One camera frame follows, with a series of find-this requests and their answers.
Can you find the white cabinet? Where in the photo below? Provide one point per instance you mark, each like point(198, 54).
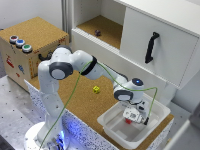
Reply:
point(110, 50)

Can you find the green button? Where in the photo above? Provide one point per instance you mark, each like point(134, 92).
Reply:
point(27, 47)

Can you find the white plastic box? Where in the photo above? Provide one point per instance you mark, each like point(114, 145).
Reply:
point(116, 128)

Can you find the pink block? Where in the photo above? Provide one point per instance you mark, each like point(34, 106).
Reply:
point(128, 121)

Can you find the wooden drawer box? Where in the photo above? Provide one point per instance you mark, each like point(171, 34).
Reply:
point(30, 46)

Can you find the yellow block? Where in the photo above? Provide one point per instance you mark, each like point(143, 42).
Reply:
point(96, 89)

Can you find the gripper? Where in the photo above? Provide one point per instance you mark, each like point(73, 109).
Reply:
point(134, 114)

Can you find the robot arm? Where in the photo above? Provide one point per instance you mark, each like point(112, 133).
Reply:
point(50, 96)

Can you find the purple block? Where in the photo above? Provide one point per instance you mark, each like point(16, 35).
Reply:
point(97, 32)

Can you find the blue button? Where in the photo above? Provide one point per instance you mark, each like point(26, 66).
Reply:
point(20, 42)

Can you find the red button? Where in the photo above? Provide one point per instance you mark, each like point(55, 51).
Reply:
point(14, 39)

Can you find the white sliding door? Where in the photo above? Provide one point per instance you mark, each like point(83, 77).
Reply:
point(160, 43)

